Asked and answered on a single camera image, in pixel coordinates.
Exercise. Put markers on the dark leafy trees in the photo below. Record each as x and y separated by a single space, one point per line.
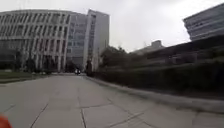
113 56

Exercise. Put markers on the white car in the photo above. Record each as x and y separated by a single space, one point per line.
77 71

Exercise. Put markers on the pale distant building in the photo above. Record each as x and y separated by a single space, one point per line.
151 47

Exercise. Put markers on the grey concrete slab path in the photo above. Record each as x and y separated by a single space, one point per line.
66 100

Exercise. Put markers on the dark green hedge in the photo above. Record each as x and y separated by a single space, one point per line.
173 78

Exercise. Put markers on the row of dark bushes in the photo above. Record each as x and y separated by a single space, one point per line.
48 65

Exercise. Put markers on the grey stone kerb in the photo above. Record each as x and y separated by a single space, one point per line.
173 100

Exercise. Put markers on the large grey office building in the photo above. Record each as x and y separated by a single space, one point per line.
40 33

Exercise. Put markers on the long dark low building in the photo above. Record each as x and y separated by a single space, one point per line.
190 51

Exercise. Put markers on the green grass lawn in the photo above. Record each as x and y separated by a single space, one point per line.
13 76

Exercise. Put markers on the grey building with window bands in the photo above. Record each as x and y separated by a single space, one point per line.
206 23

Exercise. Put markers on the robot's own part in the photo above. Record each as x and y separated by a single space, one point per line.
3 122

